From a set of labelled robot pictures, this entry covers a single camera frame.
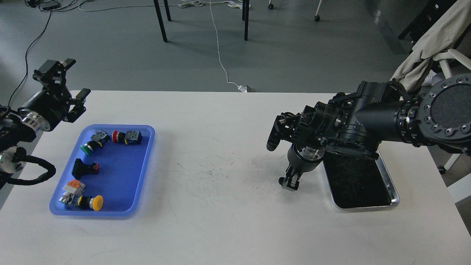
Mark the black cylindrical gripper body, image left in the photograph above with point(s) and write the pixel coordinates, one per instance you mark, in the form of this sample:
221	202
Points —
45	110

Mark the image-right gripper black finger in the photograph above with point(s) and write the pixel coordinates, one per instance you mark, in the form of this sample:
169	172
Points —
289	171
294	181

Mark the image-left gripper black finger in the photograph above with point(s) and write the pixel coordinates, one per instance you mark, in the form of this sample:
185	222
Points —
78	103
52	75

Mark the black cylindrical gripper body, image right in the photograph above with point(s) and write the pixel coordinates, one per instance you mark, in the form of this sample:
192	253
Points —
303	159

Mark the black robot arm, image right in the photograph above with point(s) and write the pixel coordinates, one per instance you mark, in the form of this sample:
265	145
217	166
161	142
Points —
355	124

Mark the silver metal tray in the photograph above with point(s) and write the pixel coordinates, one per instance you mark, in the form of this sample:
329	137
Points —
359	184

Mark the blue plastic tray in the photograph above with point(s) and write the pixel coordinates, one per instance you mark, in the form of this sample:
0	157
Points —
120	177

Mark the orange white contact block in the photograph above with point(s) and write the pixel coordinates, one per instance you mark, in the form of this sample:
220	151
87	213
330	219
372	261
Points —
74	186

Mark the black table leg left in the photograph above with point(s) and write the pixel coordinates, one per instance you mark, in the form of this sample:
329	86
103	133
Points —
160	17

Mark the black table leg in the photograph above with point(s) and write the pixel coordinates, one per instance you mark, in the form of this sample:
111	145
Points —
160	17
245	17

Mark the black table leg right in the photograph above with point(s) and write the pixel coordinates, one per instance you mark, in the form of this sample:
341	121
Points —
245	17

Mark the beige cloth on chair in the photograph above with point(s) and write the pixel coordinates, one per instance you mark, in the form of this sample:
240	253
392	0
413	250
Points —
441	36

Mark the green push button switch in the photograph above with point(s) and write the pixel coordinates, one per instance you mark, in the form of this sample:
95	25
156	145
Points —
98	139

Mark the red push button switch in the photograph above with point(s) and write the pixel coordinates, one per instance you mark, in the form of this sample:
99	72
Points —
130	137

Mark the black push button switch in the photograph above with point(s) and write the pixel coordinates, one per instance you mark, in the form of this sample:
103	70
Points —
80	169

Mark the yellow push button switch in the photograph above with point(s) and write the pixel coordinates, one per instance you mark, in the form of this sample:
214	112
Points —
83	202

